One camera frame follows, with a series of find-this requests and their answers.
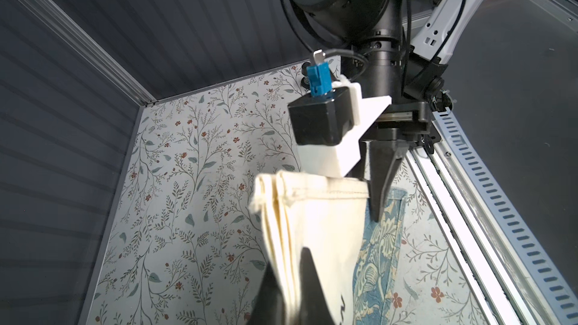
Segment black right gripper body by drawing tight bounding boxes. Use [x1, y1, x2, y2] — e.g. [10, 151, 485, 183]
[361, 101, 440, 153]

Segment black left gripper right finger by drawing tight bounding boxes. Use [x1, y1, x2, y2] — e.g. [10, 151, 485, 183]
[300, 248, 334, 325]

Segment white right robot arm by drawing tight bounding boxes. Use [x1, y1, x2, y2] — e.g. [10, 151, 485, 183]
[280, 0, 483, 221]

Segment cream canvas tote bag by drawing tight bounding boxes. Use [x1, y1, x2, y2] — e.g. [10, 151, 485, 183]
[247, 169, 409, 325]

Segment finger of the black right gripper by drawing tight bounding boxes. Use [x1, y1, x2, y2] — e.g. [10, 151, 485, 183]
[366, 140, 409, 223]

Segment floral patterned table mat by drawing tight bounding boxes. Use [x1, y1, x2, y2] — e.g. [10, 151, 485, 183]
[87, 56, 502, 325]

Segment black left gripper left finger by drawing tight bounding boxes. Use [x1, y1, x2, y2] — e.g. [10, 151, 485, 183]
[248, 266, 284, 325]

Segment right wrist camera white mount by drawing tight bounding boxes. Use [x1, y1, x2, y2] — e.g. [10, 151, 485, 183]
[287, 49, 392, 178]

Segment white perforated cable duct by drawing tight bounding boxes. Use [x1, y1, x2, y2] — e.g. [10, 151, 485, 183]
[434, 110, 577, 324]

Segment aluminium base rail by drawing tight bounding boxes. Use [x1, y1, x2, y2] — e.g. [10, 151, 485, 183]
[406, 148, 549, 324]

